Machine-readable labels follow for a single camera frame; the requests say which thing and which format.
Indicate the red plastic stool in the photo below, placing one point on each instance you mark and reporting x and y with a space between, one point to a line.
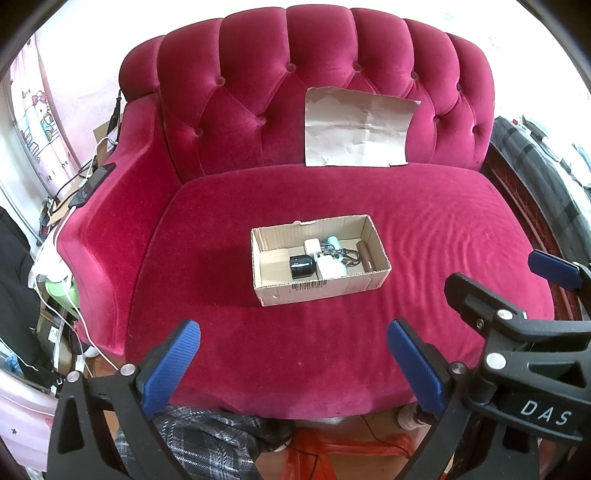
351 454

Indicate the brown lipstick tube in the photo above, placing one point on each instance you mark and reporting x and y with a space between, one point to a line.
364 256

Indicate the red velvet tufted sofa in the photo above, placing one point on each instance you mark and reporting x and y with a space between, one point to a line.
277 350

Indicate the cartoon printed curtain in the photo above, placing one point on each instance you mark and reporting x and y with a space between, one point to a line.
37 115

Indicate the dark wooden bed frame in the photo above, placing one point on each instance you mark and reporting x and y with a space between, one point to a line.
531 221

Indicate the small brown cardboard box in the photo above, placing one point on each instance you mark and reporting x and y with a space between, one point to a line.
104 134

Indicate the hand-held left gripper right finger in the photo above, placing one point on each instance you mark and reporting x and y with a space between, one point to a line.
415 369

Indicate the large white charger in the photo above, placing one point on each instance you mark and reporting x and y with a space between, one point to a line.
328 267

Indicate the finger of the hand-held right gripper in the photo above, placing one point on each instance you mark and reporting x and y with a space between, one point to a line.
466 290
554 268

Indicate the dark cloth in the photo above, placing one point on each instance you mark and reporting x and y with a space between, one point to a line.
18 277

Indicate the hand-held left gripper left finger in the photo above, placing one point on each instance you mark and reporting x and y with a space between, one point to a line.
171 369

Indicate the small white charger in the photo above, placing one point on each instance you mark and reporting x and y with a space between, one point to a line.
312 245

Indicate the green plastic item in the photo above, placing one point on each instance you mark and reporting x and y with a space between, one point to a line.
57 290

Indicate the black flat device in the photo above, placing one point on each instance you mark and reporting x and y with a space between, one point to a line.
94 182

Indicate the grey plaid pants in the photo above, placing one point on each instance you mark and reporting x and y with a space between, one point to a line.
207 443

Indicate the mint green tube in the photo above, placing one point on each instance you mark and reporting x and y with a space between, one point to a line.
333 241

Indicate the creased grey paper sheet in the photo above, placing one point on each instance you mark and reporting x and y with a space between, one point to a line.
360 129

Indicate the pink cloth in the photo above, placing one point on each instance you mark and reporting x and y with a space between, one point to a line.
23 415

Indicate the dark striped blanket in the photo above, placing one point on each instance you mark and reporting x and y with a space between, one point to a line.
540 161

